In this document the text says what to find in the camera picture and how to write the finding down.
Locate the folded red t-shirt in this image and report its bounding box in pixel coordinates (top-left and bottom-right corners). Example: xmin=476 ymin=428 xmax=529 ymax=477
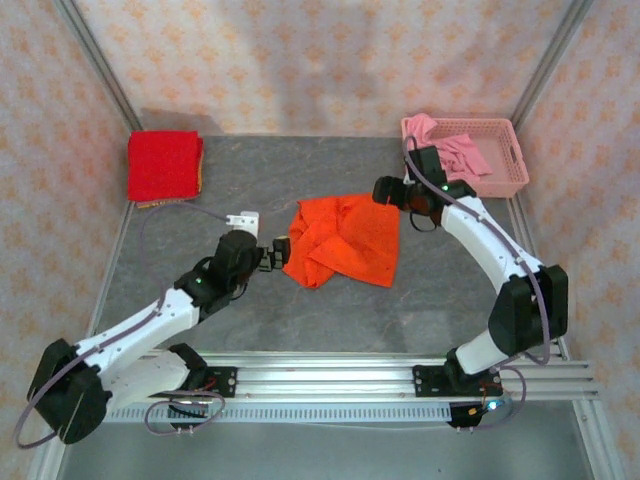
xmin=126 ymin=130 xmax=204 ymax=204

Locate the aluminium side rail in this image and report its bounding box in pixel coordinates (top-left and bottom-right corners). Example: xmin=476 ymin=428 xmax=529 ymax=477
xmin=508 ymin=195 xmax=629 ymax=480
xmin=24 ymin=202 xmax=139 ymax=480

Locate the pink plastic basket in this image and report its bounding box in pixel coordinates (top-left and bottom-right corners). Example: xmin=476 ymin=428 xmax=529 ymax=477
xmin=400 ymin=117 xmax=530 ymax=200

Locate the pink t-shirt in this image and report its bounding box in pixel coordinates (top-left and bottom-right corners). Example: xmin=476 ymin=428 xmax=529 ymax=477
xmin=403 ymin=113 xmax=494 ymax=184

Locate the white slotted cable duct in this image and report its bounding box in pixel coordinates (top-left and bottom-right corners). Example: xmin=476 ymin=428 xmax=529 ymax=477
xmin=102 ymin=403 xmax=454 ymax=425

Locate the orange t-shirt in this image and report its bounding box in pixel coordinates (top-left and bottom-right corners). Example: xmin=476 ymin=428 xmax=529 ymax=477
xmin=282 ymin=193 xmax=403 ymax=290

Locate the black controller board bracket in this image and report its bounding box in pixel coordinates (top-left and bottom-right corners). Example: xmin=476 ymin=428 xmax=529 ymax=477
xmin=447 ymin=397 xmax=511 ymax=431
xmin=167 ymin=399 xmax=211 ymax=432

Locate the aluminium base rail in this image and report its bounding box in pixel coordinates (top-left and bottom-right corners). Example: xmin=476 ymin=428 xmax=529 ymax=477
xmin=99 ymin=349 xmax=600 ymax=402

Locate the aluminium frame post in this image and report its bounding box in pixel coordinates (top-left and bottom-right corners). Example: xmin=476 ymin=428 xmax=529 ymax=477
xmin=52 ymin=0 xmax=145 ymax=132
xmin=510 ymin=0 xmax=597 ymax=132

